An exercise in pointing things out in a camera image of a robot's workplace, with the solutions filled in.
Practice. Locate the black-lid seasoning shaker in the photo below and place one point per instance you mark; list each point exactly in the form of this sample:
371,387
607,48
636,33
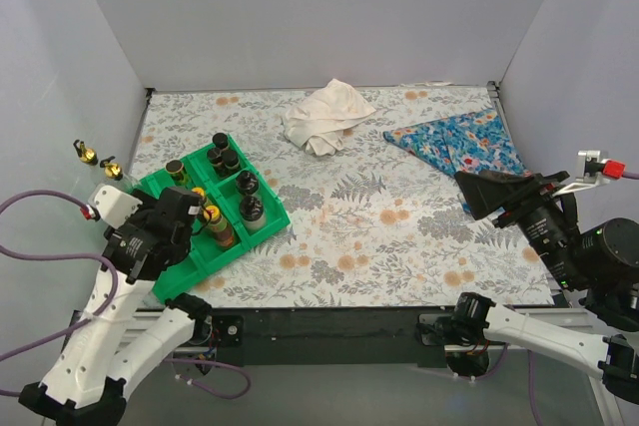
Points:
215,158

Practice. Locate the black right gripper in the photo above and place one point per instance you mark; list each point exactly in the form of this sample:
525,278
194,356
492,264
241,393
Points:
522,200

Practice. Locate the clear gold-spout oil bottle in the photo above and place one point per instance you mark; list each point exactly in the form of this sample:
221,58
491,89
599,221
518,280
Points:
117,177

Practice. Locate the black-cap white powder bottle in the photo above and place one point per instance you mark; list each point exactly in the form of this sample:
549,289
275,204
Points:
253,213

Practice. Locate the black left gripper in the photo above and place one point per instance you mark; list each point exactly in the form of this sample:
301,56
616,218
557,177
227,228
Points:
178,234

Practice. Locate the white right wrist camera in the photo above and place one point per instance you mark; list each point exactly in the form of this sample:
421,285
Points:
593,170

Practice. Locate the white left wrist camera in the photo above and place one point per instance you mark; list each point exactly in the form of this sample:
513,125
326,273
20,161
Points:
111,205

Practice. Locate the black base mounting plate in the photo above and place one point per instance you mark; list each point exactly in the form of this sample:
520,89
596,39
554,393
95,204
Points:
332,336

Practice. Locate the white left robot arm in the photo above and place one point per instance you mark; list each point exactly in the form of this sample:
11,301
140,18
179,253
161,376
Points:
138,259

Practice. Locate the dark round-cap bottle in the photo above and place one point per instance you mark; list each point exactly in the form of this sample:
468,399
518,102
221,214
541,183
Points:
221,141

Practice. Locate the small black-cap spice jar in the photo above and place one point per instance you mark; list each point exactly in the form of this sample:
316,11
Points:
247,183

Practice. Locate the white crumpled cloth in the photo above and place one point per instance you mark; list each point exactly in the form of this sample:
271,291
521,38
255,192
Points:
317,124

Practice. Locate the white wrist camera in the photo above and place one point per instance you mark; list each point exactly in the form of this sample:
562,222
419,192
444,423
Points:
593,170
111,205

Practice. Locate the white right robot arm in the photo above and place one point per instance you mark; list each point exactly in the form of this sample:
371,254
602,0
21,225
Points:
602,262

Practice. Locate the blue floral cloth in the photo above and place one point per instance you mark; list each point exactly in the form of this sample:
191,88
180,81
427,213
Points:
471,143

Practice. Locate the green plastic organizer tray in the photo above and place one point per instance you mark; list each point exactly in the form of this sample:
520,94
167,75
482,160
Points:
206,257

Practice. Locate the red chili sauce bottle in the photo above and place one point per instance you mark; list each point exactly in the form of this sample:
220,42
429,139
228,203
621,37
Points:
218,227
205,201

